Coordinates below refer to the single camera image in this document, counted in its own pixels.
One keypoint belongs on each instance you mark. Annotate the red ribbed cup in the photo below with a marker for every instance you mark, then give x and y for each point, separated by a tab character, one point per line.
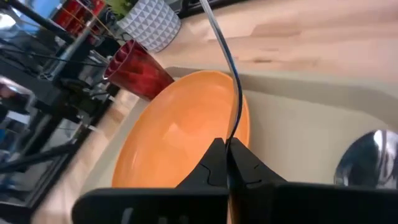
140	71

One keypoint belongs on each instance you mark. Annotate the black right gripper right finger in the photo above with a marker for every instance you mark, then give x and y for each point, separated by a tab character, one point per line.
311	205

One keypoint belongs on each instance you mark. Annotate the white triangle-patterned plant pot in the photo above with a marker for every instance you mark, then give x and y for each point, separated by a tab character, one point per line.
152	21

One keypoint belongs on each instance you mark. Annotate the red storage bin shelf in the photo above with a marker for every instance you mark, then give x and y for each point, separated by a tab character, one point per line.
77	15

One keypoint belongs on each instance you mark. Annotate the orange plate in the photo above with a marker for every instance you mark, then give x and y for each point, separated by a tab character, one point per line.
174	133

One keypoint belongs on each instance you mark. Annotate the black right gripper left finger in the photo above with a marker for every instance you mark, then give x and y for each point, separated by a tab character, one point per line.
155	205

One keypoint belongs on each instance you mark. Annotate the beige plastic tray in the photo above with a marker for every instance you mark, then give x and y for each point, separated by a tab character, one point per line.
295	140

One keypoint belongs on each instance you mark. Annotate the green artificial succulent plant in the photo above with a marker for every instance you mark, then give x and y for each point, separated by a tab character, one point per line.
119	6

